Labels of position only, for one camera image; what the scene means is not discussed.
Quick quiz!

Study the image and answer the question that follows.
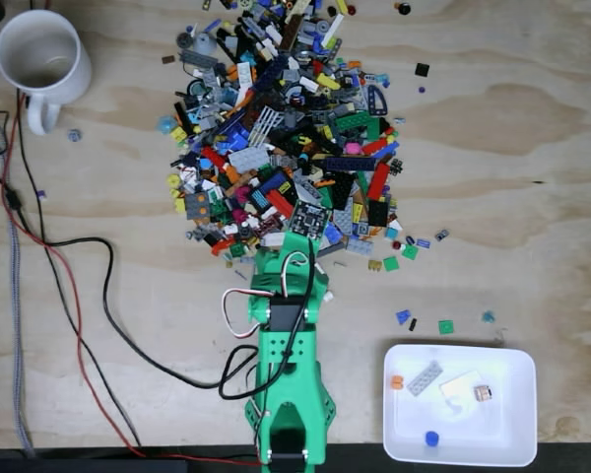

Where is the red Lego slope brick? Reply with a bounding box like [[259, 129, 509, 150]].
[[265, 189, 296, 219]]

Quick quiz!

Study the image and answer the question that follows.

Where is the light grey Lego plate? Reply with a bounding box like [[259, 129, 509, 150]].
[[228, 146, 272, 173]]

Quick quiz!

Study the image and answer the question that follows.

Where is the black Lego plate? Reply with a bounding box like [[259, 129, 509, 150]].
[[367, 199, 390, 229]]

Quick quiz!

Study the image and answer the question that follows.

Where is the long dark blue Lego plate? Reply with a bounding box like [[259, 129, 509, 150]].
[[321, 156, 378, 172]]

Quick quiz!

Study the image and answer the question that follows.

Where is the long red Lego plate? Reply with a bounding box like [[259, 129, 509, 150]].
[[366, 161, 392, 202]]

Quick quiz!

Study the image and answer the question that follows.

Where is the white Lego grille piece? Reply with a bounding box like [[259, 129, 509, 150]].
[[248, 104, 284, 149]]

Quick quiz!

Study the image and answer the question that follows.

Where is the green Lego plate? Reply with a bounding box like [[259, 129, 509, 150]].
[[334, 110, 371, 132]]

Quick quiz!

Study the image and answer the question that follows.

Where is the white flat Lego plate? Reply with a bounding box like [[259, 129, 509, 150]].
[[438, 371, 482, 405]]

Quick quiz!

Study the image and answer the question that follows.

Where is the dark grey long Lego plate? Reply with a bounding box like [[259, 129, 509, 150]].
[[180, 48, 219, 70]]

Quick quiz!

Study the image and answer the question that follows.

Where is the grey Lego cone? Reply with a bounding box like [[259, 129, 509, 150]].
[[193, 33, 221, 56]]

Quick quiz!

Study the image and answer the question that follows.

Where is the long white Lego plate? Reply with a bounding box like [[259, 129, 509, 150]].
[[321, 12, 346, 48]]

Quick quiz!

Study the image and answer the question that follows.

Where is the white plastic bin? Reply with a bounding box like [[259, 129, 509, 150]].
[[382, 343, 539, 469]]

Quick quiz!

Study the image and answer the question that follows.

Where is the grey plate with orange studs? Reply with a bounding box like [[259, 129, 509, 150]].
[[185, 192, 211, 220]]

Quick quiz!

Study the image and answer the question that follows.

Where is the blue triangular Technic piece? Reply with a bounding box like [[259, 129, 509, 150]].
[[365, 84, 390, 118]]

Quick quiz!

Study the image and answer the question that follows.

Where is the white ceramic mug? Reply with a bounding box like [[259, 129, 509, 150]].
[[0, 9, 94, 137]]

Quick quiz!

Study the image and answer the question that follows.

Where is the white red servo wire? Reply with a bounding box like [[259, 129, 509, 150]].
[[221, 287, 277, 341]]

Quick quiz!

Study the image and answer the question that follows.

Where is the black camera circuit board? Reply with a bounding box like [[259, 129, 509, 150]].
[[287, 198, 335, 241]]

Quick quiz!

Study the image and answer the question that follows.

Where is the thick black cable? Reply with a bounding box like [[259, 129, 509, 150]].
[[0, 171, 260, 400]]

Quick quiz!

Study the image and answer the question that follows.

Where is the red power cable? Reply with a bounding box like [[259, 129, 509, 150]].
[[0, 91, 265, 467]]

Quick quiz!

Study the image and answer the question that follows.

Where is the thin black cable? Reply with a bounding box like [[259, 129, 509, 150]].
[[16, 88, 143, 447]]

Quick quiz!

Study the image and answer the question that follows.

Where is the grey braided cable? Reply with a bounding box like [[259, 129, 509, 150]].
[[0, 105, 35, 457]]

